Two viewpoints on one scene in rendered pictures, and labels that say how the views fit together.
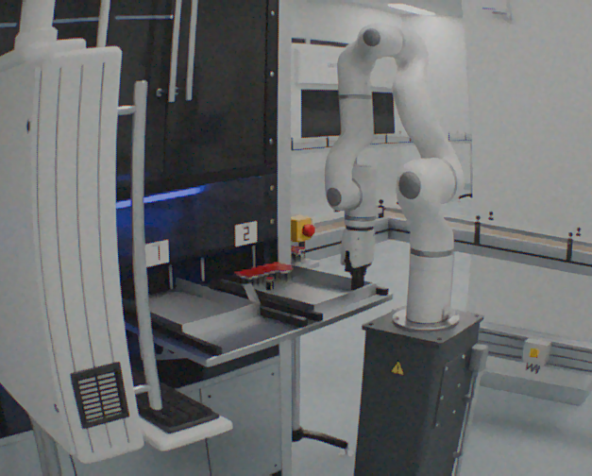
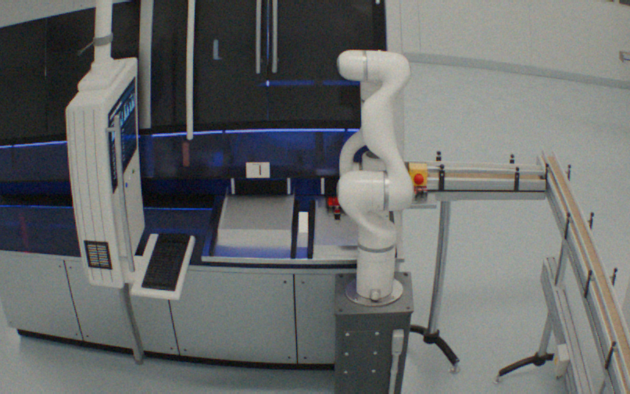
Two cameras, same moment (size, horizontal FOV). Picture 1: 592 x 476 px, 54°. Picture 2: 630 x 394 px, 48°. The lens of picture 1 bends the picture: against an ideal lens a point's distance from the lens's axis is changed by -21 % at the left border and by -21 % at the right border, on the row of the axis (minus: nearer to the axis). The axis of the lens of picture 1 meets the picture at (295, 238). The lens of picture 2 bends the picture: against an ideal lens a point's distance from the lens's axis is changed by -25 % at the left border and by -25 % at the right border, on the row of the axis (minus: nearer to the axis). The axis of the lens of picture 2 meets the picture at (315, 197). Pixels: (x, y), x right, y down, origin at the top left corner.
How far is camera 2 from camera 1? 2.38 m
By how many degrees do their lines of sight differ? 49
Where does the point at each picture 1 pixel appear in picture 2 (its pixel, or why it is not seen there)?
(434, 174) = (352, 189)
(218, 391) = (313, 281)
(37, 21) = (97, 59)
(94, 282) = (95, 205)
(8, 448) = not seen: hidden behind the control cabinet
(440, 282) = (366, 270)
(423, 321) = (357, 291)
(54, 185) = (75, 161)
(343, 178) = (341, 164)
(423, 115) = (368, 137)
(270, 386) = not seen: hidden behind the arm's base
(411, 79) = (367, 104)
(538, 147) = not seen: outside the picture
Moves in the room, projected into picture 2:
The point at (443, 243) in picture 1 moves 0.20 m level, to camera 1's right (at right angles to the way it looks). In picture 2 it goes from (367, 241) to (413, 265)
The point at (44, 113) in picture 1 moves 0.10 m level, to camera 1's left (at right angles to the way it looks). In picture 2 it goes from (69, 130) to (61, 123)
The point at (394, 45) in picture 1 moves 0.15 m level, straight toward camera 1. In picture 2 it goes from (352, 74) to (309, 83)
